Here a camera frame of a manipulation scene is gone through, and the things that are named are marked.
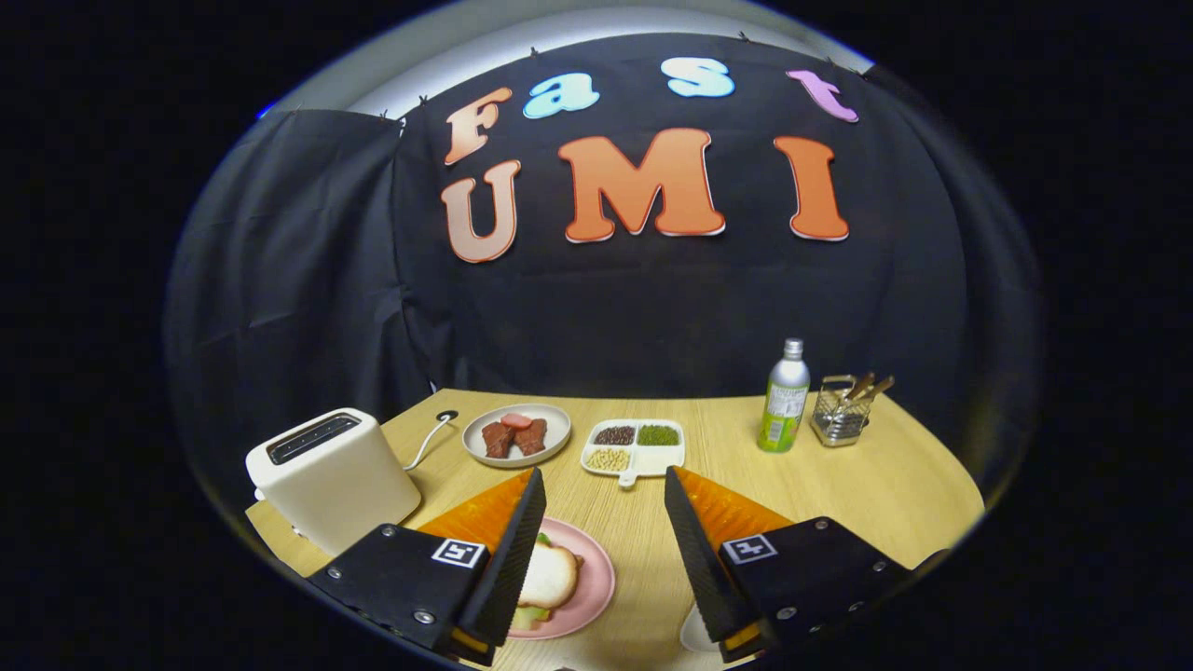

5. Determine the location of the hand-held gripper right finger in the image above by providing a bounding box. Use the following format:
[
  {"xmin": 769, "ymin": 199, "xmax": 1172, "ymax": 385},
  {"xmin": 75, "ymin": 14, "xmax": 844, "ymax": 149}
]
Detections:
[{"xmin": 664, "ymin": 465, "xmax": 952, "ymax": 664}]

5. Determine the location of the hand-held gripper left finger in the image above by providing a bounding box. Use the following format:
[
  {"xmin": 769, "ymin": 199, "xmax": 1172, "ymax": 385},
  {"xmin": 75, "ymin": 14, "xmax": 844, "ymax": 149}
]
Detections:
[{"xmin": 306, "ymin": 466, "xmax": 548, "ymax": 667}]

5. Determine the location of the toasted bread slice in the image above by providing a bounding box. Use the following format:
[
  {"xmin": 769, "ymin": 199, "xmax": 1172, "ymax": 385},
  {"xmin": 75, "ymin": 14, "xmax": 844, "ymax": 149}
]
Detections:
[{"xmin": 517, "ymin": 543, "xmax": 581, "ymax": 611}]

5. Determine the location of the green lettuce leaf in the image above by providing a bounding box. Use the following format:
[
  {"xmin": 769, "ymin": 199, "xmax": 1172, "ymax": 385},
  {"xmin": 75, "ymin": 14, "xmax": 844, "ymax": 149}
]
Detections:
[{"xmin": 510, "ymin": 531, "xmax": 586, "ymax": 633}]

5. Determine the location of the white oval plate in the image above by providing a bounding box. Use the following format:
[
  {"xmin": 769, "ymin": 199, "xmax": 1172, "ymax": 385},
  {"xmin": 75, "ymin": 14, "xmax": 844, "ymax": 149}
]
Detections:
[{"xmin": 679, "ymin": 604, "xmax": 723, "ymax": 653}]

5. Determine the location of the pink plate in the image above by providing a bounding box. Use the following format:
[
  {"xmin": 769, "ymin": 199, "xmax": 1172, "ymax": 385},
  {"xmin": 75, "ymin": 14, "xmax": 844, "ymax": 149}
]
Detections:
[{"xmin": 508, "ymin": 517, "xmax": 617, "ymax": 641}]

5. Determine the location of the white divided dish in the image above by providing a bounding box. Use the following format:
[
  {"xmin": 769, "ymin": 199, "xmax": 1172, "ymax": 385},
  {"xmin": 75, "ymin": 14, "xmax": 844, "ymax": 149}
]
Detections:
[{"xmin": 581, "ymin": 418, "xmax": 686, "ymax": 489}]

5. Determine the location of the white round plate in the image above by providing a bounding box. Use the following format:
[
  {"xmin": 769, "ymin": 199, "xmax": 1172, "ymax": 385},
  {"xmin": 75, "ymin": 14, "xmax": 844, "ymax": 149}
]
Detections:
[{"xmin": 462, "ymin": 403, "xmax": 572, "ymax": 469}]

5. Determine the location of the silver green drink bottle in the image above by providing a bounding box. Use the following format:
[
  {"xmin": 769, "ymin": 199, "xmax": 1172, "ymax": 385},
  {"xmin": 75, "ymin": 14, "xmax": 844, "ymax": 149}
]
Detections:
[{"xmin": 757, "ymin": 338, "xmax": 811, "ymax": 454}]

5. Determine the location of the white toaster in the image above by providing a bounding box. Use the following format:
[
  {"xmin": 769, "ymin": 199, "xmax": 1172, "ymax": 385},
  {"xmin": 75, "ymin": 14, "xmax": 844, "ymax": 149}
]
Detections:
[{"xmin": 245, "ymin": 407, "xmax": 422, "ymax": 558}]

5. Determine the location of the black backdrop cloth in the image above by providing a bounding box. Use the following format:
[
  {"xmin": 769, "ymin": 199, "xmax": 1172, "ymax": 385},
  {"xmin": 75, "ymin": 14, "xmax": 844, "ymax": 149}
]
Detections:
[{"xmin": 163, "ymin": 33, "xmax": 1045, "ymax": 560}]

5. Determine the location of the white toaster cable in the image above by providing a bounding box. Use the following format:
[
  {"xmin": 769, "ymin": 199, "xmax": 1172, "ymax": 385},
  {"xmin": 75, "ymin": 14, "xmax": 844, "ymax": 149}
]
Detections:
[{"xmin": 403, "ymin": 417, "xmax": 453, "ymax": 472}]

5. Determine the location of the metal wire cutlery basket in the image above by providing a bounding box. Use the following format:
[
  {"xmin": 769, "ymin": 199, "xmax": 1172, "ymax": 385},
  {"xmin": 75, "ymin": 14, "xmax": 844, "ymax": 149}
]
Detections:
[{"xmin": 810, "ymin": 375, "xmax": 872, "ymax": 448}]

